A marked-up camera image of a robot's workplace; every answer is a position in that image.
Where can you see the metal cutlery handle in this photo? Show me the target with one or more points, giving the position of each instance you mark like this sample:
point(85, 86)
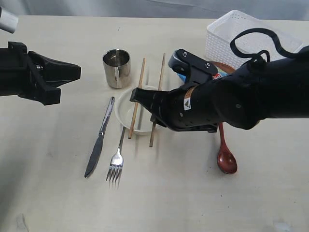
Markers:
point(97, 149)
point(117, 161)

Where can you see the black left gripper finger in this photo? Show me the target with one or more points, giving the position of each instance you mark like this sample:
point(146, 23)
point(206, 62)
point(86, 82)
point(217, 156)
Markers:
point(55, 73)

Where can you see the blue snack packet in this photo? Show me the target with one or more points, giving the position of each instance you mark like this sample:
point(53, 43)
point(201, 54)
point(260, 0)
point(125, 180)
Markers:
point(183, 76)

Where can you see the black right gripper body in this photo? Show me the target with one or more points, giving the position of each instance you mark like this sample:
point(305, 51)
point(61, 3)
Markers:
point(180, 110)

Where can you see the stainless steel cup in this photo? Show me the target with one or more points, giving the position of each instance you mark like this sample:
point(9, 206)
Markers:
point(117, 67)

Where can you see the grey ceramic bowl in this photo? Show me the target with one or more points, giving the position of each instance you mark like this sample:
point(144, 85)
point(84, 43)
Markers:
point(124, 111)

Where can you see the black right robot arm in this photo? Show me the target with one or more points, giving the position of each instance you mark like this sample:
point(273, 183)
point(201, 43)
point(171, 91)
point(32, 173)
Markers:
point(255, 91)

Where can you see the wooden chopstick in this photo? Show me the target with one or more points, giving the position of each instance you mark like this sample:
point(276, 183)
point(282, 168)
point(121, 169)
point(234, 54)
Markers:
point(136, 104)
point(151, 142)

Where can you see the white perforated plastic basket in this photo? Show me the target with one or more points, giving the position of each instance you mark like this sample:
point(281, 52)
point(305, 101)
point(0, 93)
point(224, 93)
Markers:
point(221, 32)

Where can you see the dark red wooden spoon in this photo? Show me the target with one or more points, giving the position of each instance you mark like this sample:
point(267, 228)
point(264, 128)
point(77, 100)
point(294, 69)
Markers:
point(225, 159)

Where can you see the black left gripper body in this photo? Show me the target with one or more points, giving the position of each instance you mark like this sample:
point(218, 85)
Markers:
point(24, 73)

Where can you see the brown wooden plate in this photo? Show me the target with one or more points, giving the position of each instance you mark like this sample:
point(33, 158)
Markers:
point(223, 69)

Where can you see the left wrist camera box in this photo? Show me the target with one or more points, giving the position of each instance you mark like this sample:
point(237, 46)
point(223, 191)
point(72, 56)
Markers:
point(8, 21)

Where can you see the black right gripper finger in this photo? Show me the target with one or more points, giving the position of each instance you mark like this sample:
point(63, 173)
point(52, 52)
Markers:
point(156, 102)

